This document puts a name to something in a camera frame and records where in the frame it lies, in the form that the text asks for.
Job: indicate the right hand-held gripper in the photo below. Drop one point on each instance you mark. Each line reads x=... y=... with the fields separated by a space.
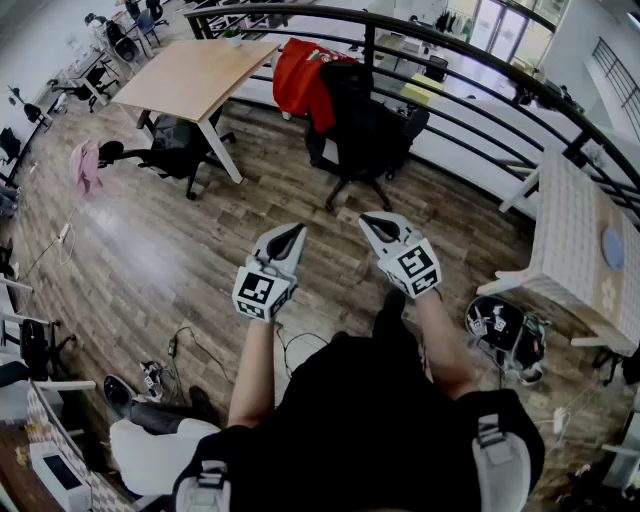
x=415 y=267

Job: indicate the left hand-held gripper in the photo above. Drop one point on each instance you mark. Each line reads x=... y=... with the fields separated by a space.
x=260 y=290

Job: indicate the red printed shirt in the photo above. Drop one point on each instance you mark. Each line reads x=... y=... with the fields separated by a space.
x=300 y=75

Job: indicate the person's left forearm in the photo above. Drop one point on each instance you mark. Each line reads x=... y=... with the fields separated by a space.
x=252 y=370

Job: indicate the person's right forearm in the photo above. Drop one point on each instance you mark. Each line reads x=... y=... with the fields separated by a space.
x=445 y=345

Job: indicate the black office chair grey jacket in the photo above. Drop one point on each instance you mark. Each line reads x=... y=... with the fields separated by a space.
x=170 y=155

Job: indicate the black swivel chair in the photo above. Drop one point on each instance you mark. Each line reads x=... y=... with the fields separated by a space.
x=37 y=350

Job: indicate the black round bin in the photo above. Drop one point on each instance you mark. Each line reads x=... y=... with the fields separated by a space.
x=492 y=322

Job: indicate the yellow table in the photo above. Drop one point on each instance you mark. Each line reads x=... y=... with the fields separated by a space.
x=422 y=90

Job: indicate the small marker device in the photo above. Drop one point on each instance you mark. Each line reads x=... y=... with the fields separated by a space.
x=152 y=380

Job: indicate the white patterned side table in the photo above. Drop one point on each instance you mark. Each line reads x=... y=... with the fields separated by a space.
x=565 y=240

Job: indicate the black white device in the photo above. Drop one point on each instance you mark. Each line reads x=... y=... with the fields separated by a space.
x=530 y=350

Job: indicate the person's black clothed body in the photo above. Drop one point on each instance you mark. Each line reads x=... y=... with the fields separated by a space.
x=360 y=425

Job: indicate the light wooden table white legs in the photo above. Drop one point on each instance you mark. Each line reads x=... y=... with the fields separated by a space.
x=195 y=75

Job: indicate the black metal railing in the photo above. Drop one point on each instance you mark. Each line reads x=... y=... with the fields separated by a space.
x=370 y=37

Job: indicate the pink cloth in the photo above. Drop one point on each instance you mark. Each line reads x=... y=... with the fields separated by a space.
x=85 y=167

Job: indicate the white power strip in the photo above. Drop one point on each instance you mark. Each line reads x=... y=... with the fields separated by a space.
x=560 y=421
x=65 y=233

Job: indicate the dark oval basket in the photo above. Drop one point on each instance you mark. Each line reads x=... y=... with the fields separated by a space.
x=117 y=397

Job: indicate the small potted plant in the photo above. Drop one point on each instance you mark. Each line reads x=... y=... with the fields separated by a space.
x=233 y=37

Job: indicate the blue plate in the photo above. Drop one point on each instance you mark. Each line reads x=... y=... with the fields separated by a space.
x=613 y=249

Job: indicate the white table with patterned top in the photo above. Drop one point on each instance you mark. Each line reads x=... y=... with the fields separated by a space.
x=45 y=425

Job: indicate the white device with screen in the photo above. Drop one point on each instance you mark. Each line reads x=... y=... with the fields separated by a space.
x=60 y=475

